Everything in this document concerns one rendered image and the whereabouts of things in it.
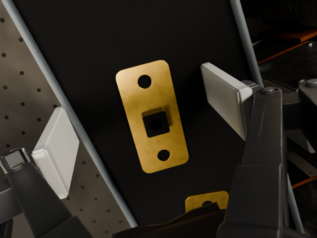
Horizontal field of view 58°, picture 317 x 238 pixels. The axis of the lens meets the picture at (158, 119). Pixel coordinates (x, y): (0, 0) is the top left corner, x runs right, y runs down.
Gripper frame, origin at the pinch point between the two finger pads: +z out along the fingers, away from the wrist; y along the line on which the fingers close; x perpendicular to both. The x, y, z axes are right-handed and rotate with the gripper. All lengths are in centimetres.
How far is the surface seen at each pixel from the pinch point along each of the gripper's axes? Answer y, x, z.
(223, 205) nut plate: 4.2, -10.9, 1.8
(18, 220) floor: -84, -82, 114
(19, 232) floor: -87, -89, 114
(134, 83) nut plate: 0.0, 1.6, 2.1
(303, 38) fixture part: 30.7, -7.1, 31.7
